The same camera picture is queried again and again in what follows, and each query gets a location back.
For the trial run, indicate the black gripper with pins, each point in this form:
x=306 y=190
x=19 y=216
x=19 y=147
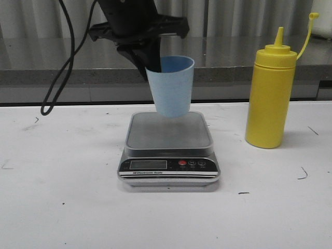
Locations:
x=131 y=22

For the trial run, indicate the yellow squeeze bottle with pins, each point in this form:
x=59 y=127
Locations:
x=271 y=87

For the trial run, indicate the light blue plastic cup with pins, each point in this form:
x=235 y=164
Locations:
x=172 y=87

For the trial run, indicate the silver digital kitchen scale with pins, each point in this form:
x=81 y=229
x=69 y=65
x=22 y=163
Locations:
x=169 y=154

